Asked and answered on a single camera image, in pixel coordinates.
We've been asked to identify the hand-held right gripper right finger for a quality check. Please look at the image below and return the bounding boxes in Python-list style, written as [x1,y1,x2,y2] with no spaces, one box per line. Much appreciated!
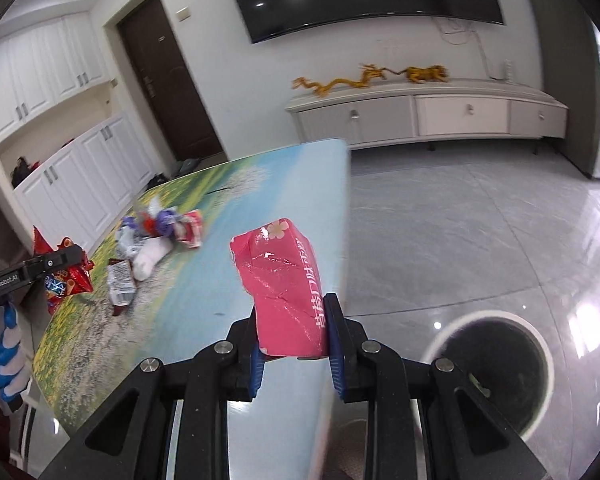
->
[324,292,548,480]

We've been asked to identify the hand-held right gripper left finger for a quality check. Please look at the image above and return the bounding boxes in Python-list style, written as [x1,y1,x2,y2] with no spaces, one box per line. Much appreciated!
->
[40,307,267,480]

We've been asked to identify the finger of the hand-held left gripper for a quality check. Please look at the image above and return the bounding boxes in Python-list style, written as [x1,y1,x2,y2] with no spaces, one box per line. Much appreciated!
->
[24,244,88,284]

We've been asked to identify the clear snack wrapper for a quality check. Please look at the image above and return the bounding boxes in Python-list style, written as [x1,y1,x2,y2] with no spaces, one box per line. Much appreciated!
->
[106,258,139,317]

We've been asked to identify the pink snack packet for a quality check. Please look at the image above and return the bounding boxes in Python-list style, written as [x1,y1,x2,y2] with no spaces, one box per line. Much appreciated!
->
[230,217,331,359]

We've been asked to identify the purple wrapper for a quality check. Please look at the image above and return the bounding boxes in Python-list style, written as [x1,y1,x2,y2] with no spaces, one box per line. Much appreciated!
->
[121,214,148,241]
[156,208,179,236]

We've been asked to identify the white round bin black liner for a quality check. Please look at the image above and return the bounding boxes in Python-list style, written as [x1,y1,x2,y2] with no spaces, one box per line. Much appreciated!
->
[420,310,556,438]

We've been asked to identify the person's left hand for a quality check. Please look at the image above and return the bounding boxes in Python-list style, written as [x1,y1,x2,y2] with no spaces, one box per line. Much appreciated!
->
[0,304,34,415]

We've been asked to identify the white blue wrapper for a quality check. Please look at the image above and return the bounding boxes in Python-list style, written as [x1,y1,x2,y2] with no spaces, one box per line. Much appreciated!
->
[115,228,146,262]

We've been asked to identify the dark bag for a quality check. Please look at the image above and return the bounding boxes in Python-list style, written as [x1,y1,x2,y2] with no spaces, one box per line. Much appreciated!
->
[11,156,42,189]

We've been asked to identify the landscape printed folding table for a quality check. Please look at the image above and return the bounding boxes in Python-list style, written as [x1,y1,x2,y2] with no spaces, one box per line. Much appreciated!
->
[32,138,352,480]

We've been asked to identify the red white snack packet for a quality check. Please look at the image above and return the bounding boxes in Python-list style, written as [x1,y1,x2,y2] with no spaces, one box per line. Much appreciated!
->
[175,210,206,250]

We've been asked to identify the dark brown door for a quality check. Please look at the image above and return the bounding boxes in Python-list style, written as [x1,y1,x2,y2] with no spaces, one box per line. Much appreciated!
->
[117,0,226,163]

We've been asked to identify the white television cabinet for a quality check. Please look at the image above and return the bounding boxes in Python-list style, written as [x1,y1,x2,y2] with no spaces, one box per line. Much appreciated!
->
[285,79,570,154]

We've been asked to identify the golden dragon figurine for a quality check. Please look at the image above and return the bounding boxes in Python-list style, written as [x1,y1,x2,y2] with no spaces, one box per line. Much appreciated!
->
[292,63,406,97]

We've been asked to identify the golden tiger figurine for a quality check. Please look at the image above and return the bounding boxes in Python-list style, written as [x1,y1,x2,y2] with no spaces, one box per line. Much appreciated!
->
[404,63,450,85]

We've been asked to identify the white wall cupboards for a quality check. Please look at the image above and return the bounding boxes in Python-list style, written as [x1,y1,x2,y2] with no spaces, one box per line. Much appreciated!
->
[0,12,169,261]

